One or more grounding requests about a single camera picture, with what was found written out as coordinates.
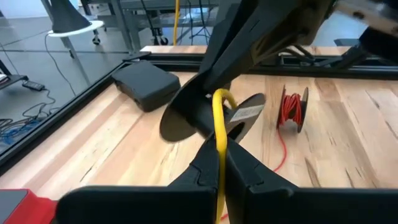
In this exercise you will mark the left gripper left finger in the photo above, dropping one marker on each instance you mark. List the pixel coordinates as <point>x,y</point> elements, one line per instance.
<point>140,205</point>

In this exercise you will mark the black zip pouch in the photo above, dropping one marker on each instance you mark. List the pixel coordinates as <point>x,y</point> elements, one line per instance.
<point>146,84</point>

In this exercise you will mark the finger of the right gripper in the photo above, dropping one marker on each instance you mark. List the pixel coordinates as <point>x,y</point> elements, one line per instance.
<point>245,56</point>
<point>230,28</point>

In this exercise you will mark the white disc black pole stand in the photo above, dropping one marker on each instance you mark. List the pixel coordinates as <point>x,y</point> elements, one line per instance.
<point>66,15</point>

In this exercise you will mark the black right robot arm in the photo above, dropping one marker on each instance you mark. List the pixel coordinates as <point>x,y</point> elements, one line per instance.
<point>377,43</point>

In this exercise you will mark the black power adapter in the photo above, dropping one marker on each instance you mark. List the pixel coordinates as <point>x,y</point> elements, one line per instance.
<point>32,85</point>

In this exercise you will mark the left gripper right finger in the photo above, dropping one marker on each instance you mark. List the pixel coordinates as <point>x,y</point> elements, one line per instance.
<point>280,205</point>

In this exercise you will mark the grey round floor stand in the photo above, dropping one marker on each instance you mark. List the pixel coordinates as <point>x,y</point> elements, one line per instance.
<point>77,62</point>

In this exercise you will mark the black metal table frame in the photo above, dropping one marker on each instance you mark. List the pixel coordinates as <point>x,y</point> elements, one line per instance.
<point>174,63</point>

